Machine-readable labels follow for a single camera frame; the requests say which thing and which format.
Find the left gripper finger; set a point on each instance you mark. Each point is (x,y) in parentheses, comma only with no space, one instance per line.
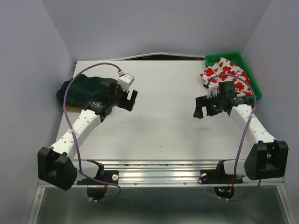
(133,96)
(125,102)

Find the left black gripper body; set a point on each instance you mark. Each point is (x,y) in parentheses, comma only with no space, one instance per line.
(116,100)

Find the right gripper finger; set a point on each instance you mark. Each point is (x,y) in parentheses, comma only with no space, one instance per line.
(206,104)
(198,113)

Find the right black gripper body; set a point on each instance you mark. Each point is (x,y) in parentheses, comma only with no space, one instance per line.
(215,105)

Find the red poppy floral skirt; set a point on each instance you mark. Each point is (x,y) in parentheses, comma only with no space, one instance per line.
(229,74)

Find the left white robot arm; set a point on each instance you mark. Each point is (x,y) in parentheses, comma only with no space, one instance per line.
(55,164)

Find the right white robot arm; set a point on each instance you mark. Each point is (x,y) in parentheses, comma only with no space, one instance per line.
(267,158)

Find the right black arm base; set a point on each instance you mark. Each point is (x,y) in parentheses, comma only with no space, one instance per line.
(220,180)

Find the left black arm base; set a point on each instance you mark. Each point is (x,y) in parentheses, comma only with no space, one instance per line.
(105,184)

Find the dark green plaid skirt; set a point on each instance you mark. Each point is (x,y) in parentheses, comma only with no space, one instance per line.
(82,90)

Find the green plastic bin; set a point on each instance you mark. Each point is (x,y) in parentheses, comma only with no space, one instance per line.
(237,59)

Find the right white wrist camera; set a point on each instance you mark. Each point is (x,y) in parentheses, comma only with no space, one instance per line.
(212,91)

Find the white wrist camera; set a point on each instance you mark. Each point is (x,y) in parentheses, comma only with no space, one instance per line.
(212,91)
(125,80)

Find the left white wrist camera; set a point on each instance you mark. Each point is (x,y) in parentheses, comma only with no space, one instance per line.
(125,80)

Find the aluminium mounting rail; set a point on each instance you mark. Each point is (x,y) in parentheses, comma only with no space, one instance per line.
(161,173)

